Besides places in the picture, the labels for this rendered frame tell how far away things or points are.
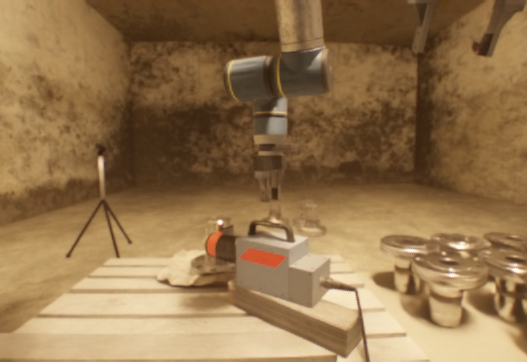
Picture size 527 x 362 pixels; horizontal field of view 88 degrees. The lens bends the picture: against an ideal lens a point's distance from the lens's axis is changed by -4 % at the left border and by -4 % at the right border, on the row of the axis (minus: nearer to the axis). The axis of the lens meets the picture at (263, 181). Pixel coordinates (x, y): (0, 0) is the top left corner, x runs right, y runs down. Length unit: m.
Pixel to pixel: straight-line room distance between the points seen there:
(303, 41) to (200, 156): 5.54
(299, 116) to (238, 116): 1.27
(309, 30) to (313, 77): 0.10
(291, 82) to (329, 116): 5.60
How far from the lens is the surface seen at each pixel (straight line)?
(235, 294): 1.07
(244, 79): 0.77
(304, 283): 0.89
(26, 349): 1.07
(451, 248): 1.60
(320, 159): 6.24
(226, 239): 1.08
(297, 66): 0.72
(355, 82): 6.61
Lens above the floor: 0.68
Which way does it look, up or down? 6 degrees down
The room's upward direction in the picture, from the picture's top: straight up
